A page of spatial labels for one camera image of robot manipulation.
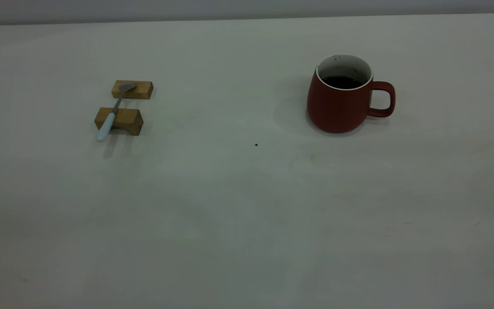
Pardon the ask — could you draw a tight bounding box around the red ceramic mug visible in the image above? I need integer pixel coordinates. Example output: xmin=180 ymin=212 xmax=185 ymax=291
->
xmin=307 ymin=54 xmax=396 ymax=134

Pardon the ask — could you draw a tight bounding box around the spoon with pale blue handle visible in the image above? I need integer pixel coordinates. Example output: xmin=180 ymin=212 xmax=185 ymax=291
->
xmin=96 ymin=82 xmax=137 ymax=142

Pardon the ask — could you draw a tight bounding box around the dark coffee liquid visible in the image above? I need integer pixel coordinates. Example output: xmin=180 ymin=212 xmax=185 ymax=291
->
xmin=322 ymin=76 xmax=363 ymax=90

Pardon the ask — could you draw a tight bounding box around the flat wooden block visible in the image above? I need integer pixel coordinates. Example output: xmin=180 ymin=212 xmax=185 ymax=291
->
xmin=111 ymin=80 xmax=154 ymax=100

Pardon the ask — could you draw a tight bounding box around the arched wooden block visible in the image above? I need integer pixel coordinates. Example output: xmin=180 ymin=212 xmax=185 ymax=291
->
xmin=94 ymin=107 xmax=144 ymax=136

